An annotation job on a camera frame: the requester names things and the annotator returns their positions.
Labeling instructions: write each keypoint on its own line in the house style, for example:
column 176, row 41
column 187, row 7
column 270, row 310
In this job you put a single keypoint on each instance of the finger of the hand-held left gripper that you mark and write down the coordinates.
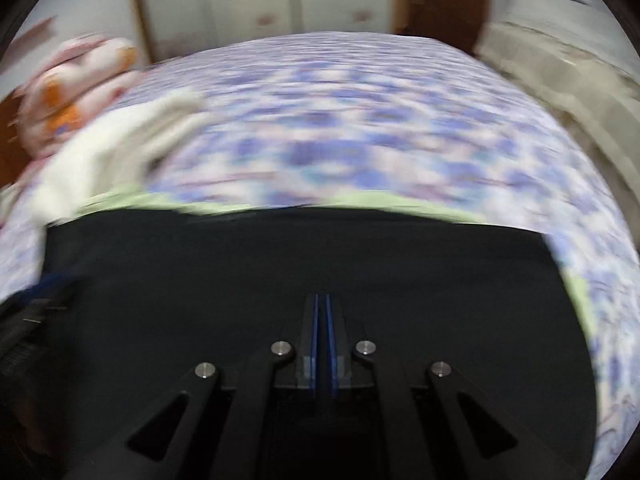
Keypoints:
column 47, row 287

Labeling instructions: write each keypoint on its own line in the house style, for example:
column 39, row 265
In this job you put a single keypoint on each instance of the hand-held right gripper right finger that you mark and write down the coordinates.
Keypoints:
column 330, row 345

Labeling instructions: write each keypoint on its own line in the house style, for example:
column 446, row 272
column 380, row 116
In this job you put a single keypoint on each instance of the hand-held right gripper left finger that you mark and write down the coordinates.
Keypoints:
column 314, row 345

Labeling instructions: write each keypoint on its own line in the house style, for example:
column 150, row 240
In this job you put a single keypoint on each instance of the green and black hooded jacket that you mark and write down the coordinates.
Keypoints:
column 300, row 250

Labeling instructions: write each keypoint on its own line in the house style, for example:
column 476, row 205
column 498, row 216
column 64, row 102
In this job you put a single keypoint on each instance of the white fleece garment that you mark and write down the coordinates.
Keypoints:
column 100, row 160

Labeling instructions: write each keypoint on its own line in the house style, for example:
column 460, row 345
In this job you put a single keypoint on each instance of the brown wooden headboard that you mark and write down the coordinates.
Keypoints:
column 10, row 135

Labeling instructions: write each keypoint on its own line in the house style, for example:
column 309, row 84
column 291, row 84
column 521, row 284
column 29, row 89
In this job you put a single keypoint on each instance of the pink bear print quilt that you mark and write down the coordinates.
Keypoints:
column 65, row 90

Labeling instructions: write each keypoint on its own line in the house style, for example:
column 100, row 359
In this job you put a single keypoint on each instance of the bed with purple floral sheet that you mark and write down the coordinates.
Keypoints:
column 350, row 135

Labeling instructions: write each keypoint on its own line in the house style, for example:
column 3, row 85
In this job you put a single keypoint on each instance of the floral door wardrobe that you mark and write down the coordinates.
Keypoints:
column 225, row 0

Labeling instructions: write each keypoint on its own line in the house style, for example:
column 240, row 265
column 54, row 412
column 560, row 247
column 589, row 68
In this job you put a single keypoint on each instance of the brown wooden door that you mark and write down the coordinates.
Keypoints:
column 445, row 0

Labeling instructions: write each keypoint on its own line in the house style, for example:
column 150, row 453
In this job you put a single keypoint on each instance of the beige cloth covered furniture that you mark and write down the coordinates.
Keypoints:
column 575, row 75

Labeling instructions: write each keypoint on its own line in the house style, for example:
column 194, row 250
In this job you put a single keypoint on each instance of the brown wall strip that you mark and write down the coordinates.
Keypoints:
column 35, row 35

